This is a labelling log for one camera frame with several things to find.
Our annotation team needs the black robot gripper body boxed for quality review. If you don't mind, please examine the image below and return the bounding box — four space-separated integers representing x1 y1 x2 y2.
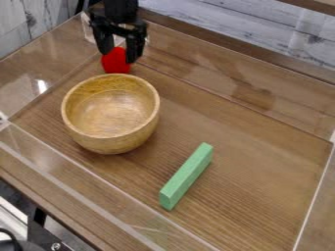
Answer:
88 0 148 37

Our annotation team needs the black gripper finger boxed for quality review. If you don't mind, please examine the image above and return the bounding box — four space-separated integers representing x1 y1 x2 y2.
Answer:
125 30 146 64
92 23 113 55

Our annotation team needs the red strawberry toy fruit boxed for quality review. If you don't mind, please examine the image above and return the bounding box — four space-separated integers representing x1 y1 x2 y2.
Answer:
100 47 130 74

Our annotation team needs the light wooden bowl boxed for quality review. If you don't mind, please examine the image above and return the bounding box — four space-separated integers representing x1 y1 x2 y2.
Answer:
60 74 161 154

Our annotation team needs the green rectangular block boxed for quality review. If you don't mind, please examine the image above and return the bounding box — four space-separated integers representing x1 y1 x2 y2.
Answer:
158 142 213 211

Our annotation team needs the clear acrylic corner bracket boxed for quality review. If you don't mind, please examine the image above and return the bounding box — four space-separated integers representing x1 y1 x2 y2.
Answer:
80 12 97 45

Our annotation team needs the clear acrylic front wall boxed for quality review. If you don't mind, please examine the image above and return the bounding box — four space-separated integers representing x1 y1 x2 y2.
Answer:
0 114 218 251

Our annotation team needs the black cable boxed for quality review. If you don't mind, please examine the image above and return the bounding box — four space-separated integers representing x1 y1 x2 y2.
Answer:
0 228 23 251

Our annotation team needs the black table leg bracket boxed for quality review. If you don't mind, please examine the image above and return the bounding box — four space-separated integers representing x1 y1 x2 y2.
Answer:
28 208 73 251

